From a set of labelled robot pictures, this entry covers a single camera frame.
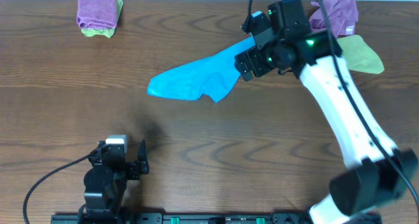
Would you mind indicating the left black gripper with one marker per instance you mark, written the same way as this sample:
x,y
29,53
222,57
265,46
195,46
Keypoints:
x,y
135,168

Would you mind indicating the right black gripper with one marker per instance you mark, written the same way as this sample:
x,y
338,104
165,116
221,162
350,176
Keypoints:
x,y
253,56

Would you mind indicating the blue microfibre cloth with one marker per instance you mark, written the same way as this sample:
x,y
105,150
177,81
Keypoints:
x,y
214,76

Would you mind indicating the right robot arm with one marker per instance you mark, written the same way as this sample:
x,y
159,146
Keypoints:
x,y
377,171

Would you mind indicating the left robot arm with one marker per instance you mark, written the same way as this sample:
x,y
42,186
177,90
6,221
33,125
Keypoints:
x,y
106,182

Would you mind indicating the crumpled purple cloth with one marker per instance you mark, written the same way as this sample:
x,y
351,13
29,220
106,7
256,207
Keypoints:
x,y
342,14

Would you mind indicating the crumpled green cloth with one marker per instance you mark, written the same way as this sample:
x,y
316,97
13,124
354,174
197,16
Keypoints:
x,y
359,56

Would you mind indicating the folded green cloth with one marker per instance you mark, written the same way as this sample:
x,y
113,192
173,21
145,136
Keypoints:
x,y
104,32

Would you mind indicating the folded purple cloth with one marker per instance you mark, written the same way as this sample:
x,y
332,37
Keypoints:
x,y
97,14

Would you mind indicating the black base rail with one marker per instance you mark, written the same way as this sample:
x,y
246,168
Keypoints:
x,y
157,218

